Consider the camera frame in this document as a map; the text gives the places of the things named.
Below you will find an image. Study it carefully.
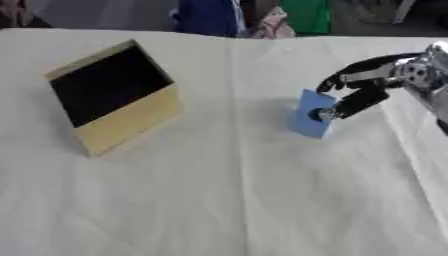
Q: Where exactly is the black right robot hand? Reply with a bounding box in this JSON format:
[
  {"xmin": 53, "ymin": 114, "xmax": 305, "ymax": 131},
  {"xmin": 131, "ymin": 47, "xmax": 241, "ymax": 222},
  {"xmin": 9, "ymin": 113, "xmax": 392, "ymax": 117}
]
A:
[{"xmin": 308, "ymin": 52, "xmax": 424, "ymax": 122}]

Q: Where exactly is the blue rectangular block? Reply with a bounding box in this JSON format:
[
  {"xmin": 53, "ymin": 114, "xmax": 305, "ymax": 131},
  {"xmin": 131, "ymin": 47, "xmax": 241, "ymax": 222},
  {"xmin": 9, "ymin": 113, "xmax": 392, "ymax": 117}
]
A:
[{"xmin": 290, "ymin": 88, "xmax": 342, "ymax": 140}]

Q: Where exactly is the green bag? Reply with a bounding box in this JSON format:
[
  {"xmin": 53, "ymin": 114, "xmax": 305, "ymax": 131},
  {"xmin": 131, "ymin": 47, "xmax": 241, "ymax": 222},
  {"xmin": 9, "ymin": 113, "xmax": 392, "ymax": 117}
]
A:
[{"xmin": 278, "ymin": 0, "xmax": 333, "ymax": 36}]

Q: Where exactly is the pink patterned cloth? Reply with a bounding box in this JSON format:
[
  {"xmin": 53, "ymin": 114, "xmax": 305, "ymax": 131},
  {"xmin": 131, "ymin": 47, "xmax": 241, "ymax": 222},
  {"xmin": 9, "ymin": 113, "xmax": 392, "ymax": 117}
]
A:
[{"xmin": 250, "ymin": 5, "xmax": 298, "ymax": 40}]

